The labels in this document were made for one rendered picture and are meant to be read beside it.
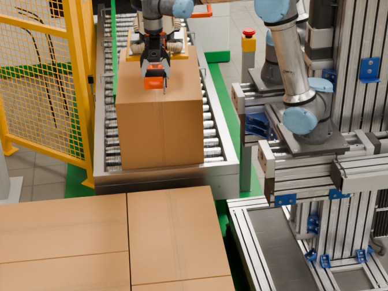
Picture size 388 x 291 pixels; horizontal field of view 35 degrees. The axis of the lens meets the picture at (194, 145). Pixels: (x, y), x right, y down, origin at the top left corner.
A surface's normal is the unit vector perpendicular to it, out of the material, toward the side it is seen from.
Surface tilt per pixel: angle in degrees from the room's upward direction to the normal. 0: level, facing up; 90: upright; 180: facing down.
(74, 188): 0
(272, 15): 83
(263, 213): 0
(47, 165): 0
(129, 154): 90
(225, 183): 90
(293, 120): 97
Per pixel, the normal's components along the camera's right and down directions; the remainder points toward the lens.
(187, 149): 0.06, 0.55
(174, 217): -0.03, -0.84
